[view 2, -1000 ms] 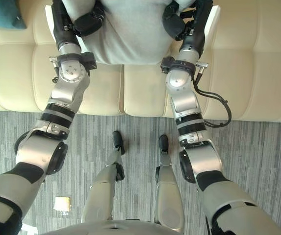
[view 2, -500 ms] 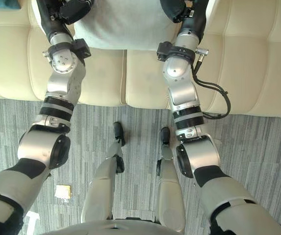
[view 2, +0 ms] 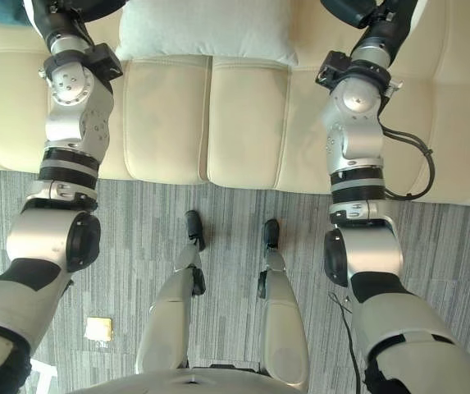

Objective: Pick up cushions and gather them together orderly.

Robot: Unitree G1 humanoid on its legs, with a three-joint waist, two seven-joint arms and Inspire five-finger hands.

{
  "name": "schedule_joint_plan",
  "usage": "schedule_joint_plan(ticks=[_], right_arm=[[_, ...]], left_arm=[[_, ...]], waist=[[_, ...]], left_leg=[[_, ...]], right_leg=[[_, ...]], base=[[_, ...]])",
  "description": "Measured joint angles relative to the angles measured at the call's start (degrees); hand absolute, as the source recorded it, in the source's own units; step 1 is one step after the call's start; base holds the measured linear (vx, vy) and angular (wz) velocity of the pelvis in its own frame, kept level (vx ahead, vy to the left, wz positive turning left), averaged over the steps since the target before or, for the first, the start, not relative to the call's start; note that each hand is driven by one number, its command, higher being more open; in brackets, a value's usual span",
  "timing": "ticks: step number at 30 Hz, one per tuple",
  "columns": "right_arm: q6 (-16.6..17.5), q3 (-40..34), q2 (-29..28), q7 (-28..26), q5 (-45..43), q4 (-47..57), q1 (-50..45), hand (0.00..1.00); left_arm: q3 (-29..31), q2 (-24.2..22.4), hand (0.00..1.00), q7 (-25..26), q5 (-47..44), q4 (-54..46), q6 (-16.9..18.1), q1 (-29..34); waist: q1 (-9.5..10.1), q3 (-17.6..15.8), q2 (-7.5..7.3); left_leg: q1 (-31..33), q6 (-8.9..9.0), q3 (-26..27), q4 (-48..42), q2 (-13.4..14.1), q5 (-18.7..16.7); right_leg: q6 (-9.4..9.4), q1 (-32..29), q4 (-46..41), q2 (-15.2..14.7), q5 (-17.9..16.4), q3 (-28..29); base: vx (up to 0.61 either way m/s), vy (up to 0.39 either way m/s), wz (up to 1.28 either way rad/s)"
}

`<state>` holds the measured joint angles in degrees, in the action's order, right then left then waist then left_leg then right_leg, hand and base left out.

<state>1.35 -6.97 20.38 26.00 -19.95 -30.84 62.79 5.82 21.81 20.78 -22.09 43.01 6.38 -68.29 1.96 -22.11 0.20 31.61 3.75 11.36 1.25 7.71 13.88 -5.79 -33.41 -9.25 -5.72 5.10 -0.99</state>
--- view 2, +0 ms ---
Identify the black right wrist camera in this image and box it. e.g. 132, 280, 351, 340
315, 50, 355, 88

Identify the silver robot torso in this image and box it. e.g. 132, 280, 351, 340
65, 363, 316, 394

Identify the cream leather sofa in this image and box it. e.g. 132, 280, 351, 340
0, 0, 470, 206

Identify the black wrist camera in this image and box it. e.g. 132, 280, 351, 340
81, 42, 124, 84
315, 50, 355, 88

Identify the silver robot leg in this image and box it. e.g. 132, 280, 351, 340
257, 248, 310, 391
135, 241, 208, 373

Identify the thin black cable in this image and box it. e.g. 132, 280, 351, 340
327, 290, 363, 394

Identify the thick black wrist cable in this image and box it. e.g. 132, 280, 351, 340
380, 124, 436, 199

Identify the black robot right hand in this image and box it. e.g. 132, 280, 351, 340
320, 0, 420, 61

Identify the dark robot left foot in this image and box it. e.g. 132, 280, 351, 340
185, 209, 208, 252

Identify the dark robot foot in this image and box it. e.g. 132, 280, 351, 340
262, 218, 281, 250
185, 209, 208, 252

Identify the dark robot right foot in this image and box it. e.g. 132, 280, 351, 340
262, 218, 281, 250

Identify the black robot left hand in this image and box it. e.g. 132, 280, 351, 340
24, 0, 126, 43

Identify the silver robot left leg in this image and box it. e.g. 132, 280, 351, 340
135, 241, 208, 373

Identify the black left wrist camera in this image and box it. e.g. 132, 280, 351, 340
81, 42, 124, 84

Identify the light grey cushion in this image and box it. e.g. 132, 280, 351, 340
115, 0, 300, 67

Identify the silver robot right leg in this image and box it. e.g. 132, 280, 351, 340
257, 248, 310, 391

